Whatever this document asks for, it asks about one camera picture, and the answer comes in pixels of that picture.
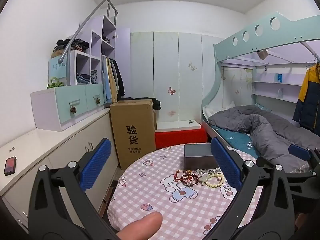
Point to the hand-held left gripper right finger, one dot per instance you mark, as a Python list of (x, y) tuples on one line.
[(226, 165)]

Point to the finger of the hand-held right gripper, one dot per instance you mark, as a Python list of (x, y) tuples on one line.
[(300, 152), (265, 162)]

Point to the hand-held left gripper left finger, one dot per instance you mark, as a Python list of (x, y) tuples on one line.
[(96, 163)]

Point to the dark grey rectangular box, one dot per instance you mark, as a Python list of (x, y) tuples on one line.
[(198, 156)]

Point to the person's left hand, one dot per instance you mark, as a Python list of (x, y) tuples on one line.
[(145, 225)]

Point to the teal bed sheet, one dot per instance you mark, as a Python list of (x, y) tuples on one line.
[(235, 141)]

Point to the grey duvet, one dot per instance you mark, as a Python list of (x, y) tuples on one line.
[(265, 127)]

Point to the beige low cabinet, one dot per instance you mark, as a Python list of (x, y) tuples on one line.
[(65, 140)]

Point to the yellow and navy jacket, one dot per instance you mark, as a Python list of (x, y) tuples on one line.
[(308, 100)]

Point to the red storage bench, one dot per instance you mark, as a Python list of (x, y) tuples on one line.
[(180, 137)]

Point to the tall cardboard box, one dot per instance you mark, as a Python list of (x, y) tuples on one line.
[(132, 120)]

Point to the pink checked cartoon tablecloth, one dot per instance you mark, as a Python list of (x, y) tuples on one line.
[(155, 180)]

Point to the teal drawer cabinet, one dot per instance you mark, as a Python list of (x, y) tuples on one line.
[(62, 97)]

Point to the small blue box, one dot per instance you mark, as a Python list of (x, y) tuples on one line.
[(279, 78)]

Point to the hanging clothes row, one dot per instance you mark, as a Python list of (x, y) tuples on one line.
[(111, 80)]

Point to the black cloth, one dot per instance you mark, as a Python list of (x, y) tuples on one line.
[(157, 103)]

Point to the black smartphone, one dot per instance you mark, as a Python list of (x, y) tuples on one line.
[(10, 165)]

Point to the folded jeans stack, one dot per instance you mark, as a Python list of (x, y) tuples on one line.
[(83, 78)]

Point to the green plant ornament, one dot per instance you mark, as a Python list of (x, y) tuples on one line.
[(53, 84)]

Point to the pink butterfly sticker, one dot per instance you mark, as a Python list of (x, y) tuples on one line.
[(171, 90)]

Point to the brown hanging pouch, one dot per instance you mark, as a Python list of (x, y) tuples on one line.
[(262, 54)]

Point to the pale butterfly sticker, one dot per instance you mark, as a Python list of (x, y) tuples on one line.
[(192, 66)]

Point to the white panel wardrobe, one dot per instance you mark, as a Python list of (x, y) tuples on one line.
[(165, 62)]

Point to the pile of dark clothes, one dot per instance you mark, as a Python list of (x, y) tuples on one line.
[(75, 45)]

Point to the grey metal handrail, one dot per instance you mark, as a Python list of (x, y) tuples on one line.
[(82, 26)]

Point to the lavender stair shelf unit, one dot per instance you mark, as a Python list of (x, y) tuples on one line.
[(96, 25)]

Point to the lavender wall shelf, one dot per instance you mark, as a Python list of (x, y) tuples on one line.
[(275, 85)]

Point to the teal bunk bed frame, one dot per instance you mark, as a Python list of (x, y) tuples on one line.
[(250, 42)]

